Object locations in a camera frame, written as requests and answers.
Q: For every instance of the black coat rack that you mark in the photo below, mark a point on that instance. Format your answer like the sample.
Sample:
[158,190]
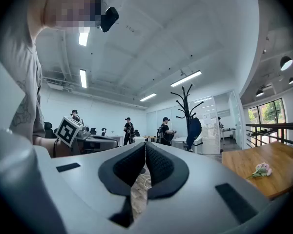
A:
[185,106]

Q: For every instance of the black head-worn camera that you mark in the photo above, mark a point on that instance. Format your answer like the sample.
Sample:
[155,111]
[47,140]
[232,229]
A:
[109,18]

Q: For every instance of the dark blue backpack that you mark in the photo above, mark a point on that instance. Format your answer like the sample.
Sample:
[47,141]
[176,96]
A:
[193,130]

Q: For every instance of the white desk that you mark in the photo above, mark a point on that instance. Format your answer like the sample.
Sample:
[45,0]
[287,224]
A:
[178,142]

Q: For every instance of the black office chair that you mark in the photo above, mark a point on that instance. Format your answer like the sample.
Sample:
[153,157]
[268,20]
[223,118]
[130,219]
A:
[48,130]
[93,130]
[103,131]

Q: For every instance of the black metal railing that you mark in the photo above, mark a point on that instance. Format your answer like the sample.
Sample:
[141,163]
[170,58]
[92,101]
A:
[273,127]

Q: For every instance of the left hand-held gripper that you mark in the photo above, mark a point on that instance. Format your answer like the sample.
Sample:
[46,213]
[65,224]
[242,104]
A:
[68,130]

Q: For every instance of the ceiling strip light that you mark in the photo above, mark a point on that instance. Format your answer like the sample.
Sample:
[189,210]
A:
[148,97]
[83,78]
[83,36]
[186,78]

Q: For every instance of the person's head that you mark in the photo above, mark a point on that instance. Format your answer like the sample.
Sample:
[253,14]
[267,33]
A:
[70,6]

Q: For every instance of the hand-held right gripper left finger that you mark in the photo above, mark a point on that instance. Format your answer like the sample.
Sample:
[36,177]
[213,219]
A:
[127,172]

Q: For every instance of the pink flower bunch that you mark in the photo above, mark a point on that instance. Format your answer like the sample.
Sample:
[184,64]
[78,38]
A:
[262,169]

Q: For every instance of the wooden table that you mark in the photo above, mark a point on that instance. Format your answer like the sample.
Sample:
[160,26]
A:
[278,162]

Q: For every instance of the person's grey shirt torso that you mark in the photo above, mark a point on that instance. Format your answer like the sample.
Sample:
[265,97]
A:
[19,82]

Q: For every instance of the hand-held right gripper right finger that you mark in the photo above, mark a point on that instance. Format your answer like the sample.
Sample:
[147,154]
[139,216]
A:
[166,172]

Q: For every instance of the large window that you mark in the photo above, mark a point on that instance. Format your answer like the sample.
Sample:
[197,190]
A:
[267,113]

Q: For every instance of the person's left forearm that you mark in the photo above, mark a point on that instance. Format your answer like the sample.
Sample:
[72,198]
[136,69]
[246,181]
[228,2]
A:
[45,146]

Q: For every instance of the ceiling-mounted camera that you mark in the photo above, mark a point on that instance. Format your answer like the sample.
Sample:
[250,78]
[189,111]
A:
[182,73]

